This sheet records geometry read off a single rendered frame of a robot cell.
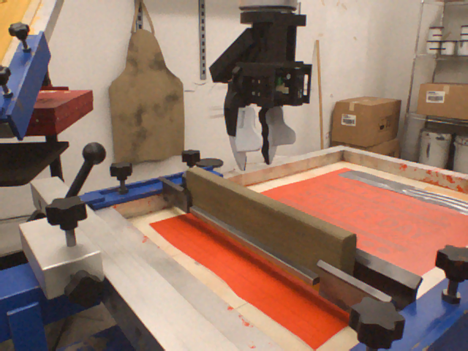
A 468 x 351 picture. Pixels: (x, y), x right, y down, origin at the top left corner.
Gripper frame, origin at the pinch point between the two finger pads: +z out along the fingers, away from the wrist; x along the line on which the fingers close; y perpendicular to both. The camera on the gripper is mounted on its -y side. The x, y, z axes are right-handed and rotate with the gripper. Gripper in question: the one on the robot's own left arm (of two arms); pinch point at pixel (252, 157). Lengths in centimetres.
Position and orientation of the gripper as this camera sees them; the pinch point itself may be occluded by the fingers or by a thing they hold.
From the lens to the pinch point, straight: 57.2
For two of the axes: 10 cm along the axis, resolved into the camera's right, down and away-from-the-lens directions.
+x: 7.9, -1.8, 5.9
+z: -0.1, 9.5, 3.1
